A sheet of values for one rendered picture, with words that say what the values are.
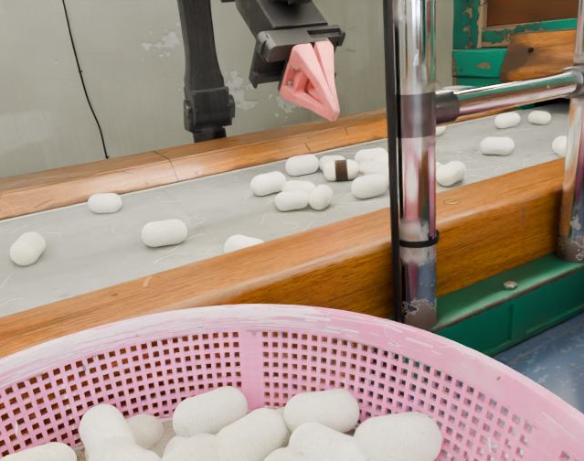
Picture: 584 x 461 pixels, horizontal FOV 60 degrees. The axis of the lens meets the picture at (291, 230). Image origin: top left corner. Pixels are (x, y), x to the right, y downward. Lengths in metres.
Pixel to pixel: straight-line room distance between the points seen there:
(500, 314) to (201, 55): 0.70
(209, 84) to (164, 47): 1.70
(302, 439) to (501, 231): 0.23
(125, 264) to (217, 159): 0.28
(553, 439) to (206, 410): 0.13
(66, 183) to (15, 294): 0.24
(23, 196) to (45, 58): 1.93
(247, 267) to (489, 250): 0.17
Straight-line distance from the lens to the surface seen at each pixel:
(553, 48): 0.85
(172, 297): 0.27
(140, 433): 0.24
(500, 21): 0.99
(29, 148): 2.53
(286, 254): 0.30
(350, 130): 0.74
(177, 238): 0.41
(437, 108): 0.28
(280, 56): 0.55
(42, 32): 2.52
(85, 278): 0.39
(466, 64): 1.02
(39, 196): 0.61
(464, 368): 0.20
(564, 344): 0.39
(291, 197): 0.45
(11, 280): 0.43
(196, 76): 0.93
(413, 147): 0.28
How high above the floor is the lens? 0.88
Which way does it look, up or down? 20 degrees down
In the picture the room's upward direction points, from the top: 6 degrees counter-clockwise
